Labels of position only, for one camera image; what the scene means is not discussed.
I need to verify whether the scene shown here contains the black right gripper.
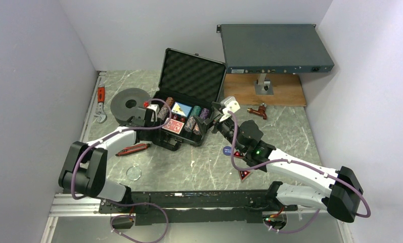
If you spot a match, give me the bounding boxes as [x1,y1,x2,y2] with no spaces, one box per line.
[193,113,245,153]

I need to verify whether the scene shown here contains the grey poker chip stack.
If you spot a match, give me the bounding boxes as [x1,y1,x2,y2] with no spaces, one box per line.
[157,105,169,121]

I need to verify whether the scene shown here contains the black poker set case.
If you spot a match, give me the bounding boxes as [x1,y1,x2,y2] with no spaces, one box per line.
[153,48,227,151]

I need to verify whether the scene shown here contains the orange poker chip stack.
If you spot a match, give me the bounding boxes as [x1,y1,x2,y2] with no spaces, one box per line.
[165,97,175,108]

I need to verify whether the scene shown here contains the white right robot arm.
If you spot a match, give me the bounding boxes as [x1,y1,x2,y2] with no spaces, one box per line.
[194,96,372,223]

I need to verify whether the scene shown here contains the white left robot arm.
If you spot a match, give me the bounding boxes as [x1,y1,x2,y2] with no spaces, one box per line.
[58,107,171,213]

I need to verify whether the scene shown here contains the purple orange chip stack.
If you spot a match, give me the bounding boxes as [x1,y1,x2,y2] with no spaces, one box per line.
[193,108,210,135]

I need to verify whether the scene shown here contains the green orange chip stack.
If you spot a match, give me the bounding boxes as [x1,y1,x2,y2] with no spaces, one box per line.
[184,106,202,132]

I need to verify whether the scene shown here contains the red black utility knife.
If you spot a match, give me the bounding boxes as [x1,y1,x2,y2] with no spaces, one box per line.
[115,143,151,156]

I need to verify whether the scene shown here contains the red playing card deck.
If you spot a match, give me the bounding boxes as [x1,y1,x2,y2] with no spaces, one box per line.
[162,118,185,134]

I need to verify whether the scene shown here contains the blue playing card deck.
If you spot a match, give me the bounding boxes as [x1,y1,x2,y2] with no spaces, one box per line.
[171,102,193,117]

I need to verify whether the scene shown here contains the blue small blind button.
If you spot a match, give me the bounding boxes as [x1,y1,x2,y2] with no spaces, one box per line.
[222,146,232,156]

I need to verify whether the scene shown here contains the black filament spool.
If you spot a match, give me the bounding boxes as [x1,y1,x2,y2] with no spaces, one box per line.
[110,88,151,126]

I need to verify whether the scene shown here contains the red triangle token upper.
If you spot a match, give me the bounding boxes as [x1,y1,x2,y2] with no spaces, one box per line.
[233,151,245,159]

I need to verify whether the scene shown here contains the red triangle token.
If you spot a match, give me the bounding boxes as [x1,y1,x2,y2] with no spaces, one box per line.
[233,151,245,159]
[239,171,252,182]

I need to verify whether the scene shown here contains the red adjustable wrench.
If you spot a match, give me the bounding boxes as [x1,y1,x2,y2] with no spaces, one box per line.
[94,75,107,124]

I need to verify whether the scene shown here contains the clear round lid left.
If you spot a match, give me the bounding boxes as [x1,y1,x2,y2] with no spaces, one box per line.
[126,166,142,181]

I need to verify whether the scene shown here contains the brass red valve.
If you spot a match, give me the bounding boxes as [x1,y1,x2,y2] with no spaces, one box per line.
[247,103,267,120]

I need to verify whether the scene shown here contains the red triangle token lower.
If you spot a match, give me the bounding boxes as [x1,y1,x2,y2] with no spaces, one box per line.
[239,171,252,182]

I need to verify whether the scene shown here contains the metal device stand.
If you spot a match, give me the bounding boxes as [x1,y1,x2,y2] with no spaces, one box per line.
[254,73,274,95]

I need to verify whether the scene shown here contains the wooden base board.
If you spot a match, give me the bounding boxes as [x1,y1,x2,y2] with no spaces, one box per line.
[223,74,307,107]

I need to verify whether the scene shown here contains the grey rack network device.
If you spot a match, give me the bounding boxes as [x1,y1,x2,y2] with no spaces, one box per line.
[216,24,334,74]

